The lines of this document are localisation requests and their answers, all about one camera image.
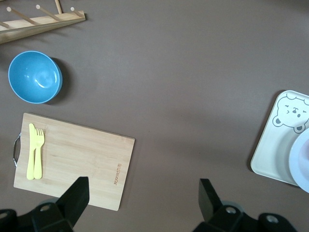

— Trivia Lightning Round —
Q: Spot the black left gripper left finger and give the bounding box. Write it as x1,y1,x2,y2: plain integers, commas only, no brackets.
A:
31,176,91,232

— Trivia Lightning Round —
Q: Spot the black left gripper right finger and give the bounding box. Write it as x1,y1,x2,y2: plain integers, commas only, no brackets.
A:
194,178,256,232

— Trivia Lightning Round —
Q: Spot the pale lavender round plate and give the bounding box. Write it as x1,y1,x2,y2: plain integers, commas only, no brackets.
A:
288,128,309,194

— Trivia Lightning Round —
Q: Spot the bamboo cutting board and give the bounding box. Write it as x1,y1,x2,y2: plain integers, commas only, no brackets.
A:
13,112,136,212

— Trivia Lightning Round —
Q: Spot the yellow plastic fork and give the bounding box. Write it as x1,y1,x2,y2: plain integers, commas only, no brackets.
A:
33,128,45,180

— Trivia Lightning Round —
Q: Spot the yellow plastic knife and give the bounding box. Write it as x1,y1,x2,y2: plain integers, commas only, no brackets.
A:
26,123,36,181

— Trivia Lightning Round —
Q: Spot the cream tray with bear print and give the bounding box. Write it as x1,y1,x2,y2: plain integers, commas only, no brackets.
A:
250,89,309,187

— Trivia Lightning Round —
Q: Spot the blue bowl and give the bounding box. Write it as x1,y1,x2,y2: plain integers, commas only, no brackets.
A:
8,50,63,105

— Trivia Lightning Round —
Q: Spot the wooden peg dish rack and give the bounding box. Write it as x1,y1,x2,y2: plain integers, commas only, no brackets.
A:
0,0,86,45

